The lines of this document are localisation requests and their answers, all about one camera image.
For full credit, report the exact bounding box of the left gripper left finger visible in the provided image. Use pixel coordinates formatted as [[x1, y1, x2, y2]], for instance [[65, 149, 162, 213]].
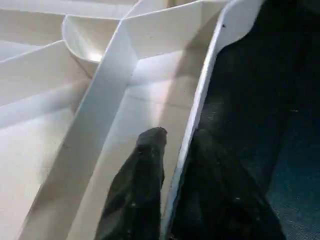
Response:
[[95, 126, 169, 240]]

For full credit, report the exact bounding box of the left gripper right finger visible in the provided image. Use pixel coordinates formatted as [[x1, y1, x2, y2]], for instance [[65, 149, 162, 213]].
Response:
[[170, 128, 288, 240]]

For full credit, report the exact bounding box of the white plastic table top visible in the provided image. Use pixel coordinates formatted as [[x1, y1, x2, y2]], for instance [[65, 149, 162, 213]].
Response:
[[0, 0, 267, 240]]

